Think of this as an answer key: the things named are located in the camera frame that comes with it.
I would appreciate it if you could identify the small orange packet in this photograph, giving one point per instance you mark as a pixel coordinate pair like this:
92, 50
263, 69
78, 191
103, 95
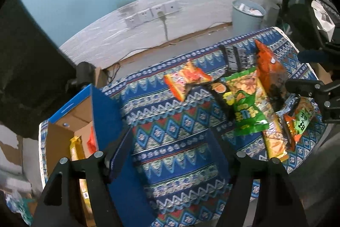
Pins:
92, 140

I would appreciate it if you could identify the orange and green snack packet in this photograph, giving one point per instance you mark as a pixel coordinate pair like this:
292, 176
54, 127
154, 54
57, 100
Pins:
300, 120

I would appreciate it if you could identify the orange-red chips bag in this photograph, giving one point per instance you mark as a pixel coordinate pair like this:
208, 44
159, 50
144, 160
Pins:
269, 70

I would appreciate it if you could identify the long orange snack packet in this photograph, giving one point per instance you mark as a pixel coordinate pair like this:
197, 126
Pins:
275, 140

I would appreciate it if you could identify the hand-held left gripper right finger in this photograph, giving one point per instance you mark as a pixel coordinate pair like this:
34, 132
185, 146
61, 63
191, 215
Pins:
218, 154

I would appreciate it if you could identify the dark panel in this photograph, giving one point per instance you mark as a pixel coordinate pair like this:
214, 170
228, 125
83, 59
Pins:
29, 64

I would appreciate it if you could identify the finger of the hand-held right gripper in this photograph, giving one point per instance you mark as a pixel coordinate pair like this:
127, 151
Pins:
302, 86
313, 56

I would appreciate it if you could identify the light blue trash bin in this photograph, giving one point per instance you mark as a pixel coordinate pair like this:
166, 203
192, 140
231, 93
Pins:
245, 21

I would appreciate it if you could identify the black and yellow snack packet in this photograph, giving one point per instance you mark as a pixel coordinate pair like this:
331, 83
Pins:
221, 95

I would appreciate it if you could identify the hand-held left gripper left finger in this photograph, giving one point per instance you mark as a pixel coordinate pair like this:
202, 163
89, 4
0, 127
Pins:
122, 148

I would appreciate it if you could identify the teal crumpled bag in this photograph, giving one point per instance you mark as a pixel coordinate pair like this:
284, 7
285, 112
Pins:
18, 205

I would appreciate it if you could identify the black snack packet white print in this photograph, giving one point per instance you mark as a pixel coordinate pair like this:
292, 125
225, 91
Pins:
235, 58

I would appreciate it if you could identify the patterned blue tablecloth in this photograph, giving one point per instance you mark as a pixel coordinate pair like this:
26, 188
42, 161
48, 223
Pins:
170, 134

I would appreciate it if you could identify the white crumpled bag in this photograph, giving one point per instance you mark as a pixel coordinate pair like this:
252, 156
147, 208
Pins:
324, 19

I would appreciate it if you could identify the blue cardboard box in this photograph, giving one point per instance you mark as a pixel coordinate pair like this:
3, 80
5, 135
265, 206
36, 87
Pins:
106, 110

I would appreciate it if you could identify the green snack bag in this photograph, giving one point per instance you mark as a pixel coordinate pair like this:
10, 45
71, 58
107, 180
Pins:
247, 99

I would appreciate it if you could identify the brown cardboard box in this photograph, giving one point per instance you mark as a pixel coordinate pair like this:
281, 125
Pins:
99, 78

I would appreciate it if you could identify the white wall socket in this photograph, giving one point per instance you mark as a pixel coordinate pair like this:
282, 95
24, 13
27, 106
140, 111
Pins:
171, 6
145, 16
158, 10
132, 21

